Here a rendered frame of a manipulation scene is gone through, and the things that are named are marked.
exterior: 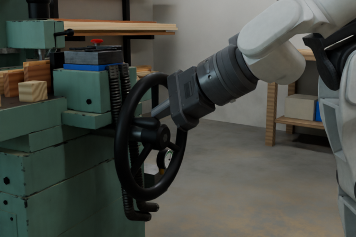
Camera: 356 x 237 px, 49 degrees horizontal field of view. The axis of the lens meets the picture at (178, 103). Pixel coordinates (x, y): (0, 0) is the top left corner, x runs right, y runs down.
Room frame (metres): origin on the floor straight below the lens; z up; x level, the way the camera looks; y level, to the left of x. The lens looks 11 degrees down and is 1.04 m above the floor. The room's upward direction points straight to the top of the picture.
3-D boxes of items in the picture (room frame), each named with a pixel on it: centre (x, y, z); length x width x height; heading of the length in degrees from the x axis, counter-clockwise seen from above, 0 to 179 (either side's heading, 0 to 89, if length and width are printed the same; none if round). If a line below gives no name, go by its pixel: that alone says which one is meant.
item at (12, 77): (0.95, 0.32, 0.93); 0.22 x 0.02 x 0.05; 152
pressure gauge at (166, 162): (1.15, 0.04, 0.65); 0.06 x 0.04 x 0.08; 152
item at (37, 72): (0.96, 0.28, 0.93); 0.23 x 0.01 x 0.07; 152
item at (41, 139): (0.99, 0.30, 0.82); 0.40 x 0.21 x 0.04; 152
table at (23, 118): (0.95, 0.26, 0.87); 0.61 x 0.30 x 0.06; 152
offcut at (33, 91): (0.82, 0.30, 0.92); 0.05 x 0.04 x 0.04; 158
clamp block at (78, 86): (0.91, 0.19, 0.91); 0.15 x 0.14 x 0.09; 152
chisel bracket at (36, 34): (1.03, 0.37, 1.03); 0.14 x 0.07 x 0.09; 62
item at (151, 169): (1.18, 0.10, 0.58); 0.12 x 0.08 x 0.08; 62
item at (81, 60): (0.91, 0.19, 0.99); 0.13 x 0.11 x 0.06; 152
